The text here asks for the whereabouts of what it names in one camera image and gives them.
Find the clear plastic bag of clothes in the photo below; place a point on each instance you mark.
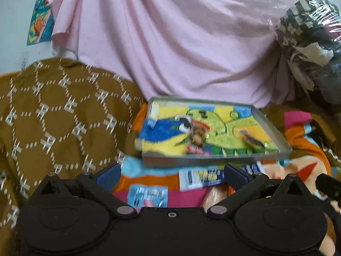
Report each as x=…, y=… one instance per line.
x=311, y=37

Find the colourful printed blanket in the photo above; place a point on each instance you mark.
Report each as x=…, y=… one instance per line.
x=301, y=170

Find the light blue snack packet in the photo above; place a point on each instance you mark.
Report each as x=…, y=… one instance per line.
x=147, y=196

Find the brown and red snack packet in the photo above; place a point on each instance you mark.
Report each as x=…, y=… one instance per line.
x=197, y=136

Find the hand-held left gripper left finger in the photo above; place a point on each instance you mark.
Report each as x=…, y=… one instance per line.
x=109, y=176

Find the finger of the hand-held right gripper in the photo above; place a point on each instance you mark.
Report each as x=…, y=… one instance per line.
x=329, y=186

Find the pink cloth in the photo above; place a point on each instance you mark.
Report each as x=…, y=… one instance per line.
x=170, y=40

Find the brown patterned cloth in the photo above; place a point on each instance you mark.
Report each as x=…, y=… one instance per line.
x=58, y=112

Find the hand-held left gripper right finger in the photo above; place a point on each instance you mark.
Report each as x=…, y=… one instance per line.
x=235, y=175

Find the tan baked snack packet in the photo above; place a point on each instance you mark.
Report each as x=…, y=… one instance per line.
x=217, y=197

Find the colourful wall poster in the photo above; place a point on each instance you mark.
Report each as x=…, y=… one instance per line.
x=40, y=18

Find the grey tray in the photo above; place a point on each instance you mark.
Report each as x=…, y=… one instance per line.
x=213, y=161

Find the colourful cartoon towel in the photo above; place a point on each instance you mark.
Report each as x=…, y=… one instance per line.
x=165, y=136

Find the dark brown snack packet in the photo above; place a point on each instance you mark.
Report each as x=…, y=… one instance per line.
x=251, y=140

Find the navy blue snack packet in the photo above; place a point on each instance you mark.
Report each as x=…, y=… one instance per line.
x=202, y=177

